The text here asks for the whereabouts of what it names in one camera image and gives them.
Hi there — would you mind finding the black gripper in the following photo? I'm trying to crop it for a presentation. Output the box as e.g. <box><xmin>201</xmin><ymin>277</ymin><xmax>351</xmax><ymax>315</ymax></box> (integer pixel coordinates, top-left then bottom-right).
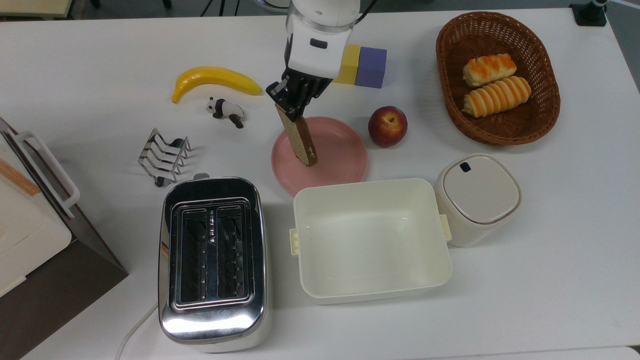
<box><xmin>265</xmin><ymin>69</ymin><xmax>334</xmax><ymax>122</ymax></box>

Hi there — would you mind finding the brown toast bread slice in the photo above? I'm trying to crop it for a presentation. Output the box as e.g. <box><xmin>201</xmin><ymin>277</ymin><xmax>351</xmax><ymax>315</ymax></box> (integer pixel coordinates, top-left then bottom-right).
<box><xmin>274</xmin><ymin>103</ymin><xmax>319</xmax><ymax>168</ymax></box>

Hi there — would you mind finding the pink plate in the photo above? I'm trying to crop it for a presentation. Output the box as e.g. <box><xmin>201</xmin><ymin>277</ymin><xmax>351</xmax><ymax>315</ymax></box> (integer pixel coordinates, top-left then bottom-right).
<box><xmin>271</xmin><ymin>116</ymin><xmax>370</xmax><ymax>196</ymax></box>

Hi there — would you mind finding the short orange glazed bread roll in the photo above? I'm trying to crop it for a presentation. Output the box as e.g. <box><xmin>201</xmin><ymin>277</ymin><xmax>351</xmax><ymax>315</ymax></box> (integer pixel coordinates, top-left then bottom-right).
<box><xmin>462</xmin><ymin>53</ymin><xmax>518</xmax><ymax>89</ymax></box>

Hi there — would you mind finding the long striped bread roll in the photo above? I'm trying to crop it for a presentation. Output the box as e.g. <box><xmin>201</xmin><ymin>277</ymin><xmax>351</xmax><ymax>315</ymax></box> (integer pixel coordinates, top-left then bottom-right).
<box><xmin>461</xmin><ymin>76</ymin><xmax>532</xmax><ymax>119</ymax></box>

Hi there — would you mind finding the panda figurine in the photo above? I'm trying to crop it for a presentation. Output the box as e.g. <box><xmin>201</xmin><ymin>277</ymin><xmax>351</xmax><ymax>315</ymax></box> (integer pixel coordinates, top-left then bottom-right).
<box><xmin>205</xmin><ymin>96</ymin><xmax>246</xmax><ymax>130</ymax></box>

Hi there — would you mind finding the yellow foam block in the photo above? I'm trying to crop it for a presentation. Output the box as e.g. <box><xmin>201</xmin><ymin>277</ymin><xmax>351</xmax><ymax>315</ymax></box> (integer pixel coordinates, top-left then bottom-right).
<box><xmin>334</xmin><ymin>44</ymin><xmax>362</xmax><ymax>85</ymax></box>

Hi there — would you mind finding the yellow banana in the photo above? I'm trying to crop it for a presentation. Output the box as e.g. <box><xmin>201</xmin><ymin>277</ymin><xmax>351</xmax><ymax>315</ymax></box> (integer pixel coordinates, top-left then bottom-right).
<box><xmin>171</xmin><ymin>66</ymin><xmax>264</xmax><ymax>105</ymax></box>

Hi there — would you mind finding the purple foam block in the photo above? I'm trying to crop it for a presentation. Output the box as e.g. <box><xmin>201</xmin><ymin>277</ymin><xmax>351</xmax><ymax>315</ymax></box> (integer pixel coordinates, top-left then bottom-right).
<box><xmin>355</xmin><ymin>46</ymin><xmax>388</xmax><ymax>90</ymax></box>

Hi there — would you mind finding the red apple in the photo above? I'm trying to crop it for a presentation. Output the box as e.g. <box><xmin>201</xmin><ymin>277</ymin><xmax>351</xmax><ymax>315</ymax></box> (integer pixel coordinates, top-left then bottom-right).
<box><xmin>368</xmin><ymin>105</ymin><xmax>408</xmax><ymax>149</ymax></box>

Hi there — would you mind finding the black tripod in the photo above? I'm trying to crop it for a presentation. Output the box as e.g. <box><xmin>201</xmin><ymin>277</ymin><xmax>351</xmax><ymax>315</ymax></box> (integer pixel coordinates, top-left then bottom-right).
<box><xmin>200</xmin><ymin>0</ymin><xmax>243</xmax><ymax>18</ymax></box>

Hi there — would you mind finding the metal toast rack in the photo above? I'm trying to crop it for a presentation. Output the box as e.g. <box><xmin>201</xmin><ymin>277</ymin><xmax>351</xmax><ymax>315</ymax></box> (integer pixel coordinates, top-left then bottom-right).
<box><xmin>138</xmin><ymin>128</ymin><xmax>193</xmax><ymax>189</ymax></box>

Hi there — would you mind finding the cream plastic tub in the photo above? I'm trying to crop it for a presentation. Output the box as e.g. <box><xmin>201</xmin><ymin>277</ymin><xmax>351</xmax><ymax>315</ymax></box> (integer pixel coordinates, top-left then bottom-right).
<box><xmin>289</xmin><ymin>178</ymin><xmax>454</xmax><ymax>306</ymax></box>

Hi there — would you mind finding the small cream lidded bin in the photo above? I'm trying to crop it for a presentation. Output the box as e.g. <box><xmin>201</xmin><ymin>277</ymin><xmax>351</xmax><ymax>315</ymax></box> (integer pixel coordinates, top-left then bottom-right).
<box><xmin>434</xmin><ymin>153</ymin><xmax>524</xmax><ymax>248</ymax></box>

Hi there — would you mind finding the brown wicker basket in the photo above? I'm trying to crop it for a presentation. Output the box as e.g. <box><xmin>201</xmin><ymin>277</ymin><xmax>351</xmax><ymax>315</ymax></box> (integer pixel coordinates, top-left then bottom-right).
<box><xmin>435</xmin><ymin>11</ymin><xmax>561</xmax><ymax>147</ymax></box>

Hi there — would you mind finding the chrome and cream toaster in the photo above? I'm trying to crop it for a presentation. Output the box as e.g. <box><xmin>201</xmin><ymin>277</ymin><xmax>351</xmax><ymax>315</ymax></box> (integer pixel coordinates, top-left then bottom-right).
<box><xmin>158</xmin><ymin>173</ymin><xmax>273</xmax><ymax>354</ymax></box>

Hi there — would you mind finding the beige side table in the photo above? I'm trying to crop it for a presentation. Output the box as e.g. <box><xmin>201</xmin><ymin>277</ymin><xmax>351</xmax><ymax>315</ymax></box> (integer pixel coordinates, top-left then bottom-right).
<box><xmin>0</xmin><ymin>0</ymin><xmax>75</xmax><ymax>21</ymax></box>

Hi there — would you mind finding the white toaster power cable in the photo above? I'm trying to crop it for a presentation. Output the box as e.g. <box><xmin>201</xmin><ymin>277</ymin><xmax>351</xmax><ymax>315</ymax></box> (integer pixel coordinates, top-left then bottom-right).
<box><xmin>114</xmin><ymin>301</ymin><xmax>160</xmax><ymax>360</ymax></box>

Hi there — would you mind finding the cream oven with white handle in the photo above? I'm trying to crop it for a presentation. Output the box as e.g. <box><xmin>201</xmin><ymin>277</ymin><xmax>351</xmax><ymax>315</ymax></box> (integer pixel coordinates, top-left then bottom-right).
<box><xmin>0</xmin><ymin>116</ymin><xmax>129</xmax><ymax>360</ymax></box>

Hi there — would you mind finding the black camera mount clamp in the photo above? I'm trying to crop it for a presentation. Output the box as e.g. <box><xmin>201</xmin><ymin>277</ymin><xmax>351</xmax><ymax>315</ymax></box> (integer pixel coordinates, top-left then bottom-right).
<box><xmin>569</xmin><ymin>0</ymin><xmax>609</xmax><ymax>27</ymax></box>

